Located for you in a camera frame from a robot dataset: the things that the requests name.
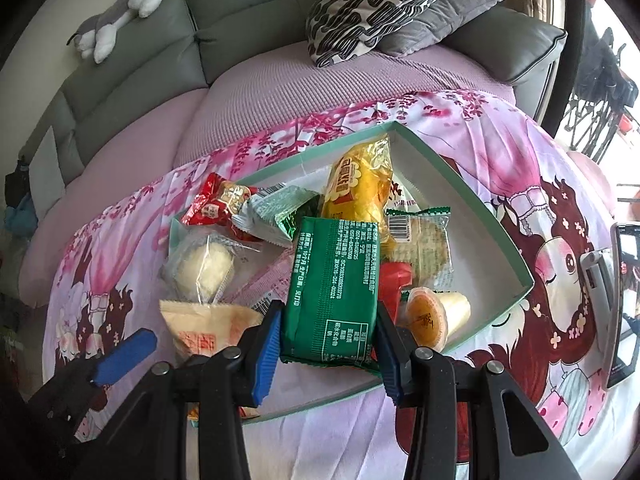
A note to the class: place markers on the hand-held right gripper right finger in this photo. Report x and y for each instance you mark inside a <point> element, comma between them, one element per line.
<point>392,365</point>

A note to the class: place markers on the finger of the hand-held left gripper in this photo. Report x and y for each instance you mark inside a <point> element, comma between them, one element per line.
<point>125,355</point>

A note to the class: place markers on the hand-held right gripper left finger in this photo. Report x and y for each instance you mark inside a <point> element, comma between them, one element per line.
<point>262,360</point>

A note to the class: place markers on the orange jelly cup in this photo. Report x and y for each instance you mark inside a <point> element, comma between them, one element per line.
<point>430,317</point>

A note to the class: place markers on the beige orange snack packet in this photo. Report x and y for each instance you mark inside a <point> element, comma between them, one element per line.
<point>210,325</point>

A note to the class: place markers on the red box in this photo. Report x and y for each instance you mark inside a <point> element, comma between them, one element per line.
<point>395,280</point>

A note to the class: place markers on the clear white bun packet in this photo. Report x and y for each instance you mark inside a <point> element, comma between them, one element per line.
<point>202,265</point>

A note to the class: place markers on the green-edged cookie packet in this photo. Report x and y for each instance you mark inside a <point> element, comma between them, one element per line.
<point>425,245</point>

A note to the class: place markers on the pale green snack packet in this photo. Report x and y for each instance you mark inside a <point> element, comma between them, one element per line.
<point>272,210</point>

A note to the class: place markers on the red snack packet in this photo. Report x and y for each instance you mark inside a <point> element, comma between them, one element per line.
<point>215,207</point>

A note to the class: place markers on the yellow cake packet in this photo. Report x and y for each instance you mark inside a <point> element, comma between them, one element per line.
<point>355,185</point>

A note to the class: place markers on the teal-edged white box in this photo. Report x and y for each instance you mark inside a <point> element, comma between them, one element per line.
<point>440,180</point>

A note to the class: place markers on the teal cloth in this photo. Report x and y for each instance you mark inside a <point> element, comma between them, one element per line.
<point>20,220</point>

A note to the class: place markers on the light grey pillow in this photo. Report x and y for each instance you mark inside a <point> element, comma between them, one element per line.
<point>47,170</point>

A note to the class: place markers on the dark cloth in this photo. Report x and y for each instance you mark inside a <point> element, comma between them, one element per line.
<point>17,185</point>

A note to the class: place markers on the silver phone stand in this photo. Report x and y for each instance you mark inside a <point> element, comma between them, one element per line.
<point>597,280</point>

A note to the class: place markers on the black smartphone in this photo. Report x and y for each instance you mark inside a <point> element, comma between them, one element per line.
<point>625,310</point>

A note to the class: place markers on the printed cartoon blanket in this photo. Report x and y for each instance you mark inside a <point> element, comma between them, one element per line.
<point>500,150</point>

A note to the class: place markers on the pink ribbed sofa cover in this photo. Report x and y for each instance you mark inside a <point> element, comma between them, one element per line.
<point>300,95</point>

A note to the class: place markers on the pink round stool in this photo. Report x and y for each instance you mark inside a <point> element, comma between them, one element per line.
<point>590,175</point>

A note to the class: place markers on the grey white plush toy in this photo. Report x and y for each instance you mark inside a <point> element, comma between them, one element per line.
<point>107,25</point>

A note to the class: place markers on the black folding chair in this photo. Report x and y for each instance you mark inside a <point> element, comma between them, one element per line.
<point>600,90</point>

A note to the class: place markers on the grey leather sofa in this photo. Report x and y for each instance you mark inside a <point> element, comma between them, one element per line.
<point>240,10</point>

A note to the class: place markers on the black white patterned pillow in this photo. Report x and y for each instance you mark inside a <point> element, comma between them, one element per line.
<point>370,5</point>

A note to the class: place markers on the dark window frame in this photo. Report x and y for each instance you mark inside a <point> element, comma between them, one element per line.
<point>570,35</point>

